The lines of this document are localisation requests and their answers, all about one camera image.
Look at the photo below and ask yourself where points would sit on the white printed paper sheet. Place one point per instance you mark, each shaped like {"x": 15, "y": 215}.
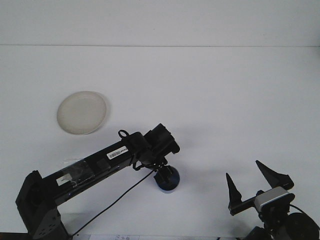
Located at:
{"x": 112, "y": 237}

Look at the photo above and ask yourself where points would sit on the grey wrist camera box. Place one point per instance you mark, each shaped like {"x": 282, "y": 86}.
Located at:
{"x": 272, "y": 197}

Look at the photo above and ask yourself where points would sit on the pale blue cup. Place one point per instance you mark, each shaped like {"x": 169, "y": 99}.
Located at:
{"x": 172, "y": 185}

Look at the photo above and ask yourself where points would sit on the pale round plate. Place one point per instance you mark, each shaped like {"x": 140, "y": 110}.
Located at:
{"x": 82, "y": 112}

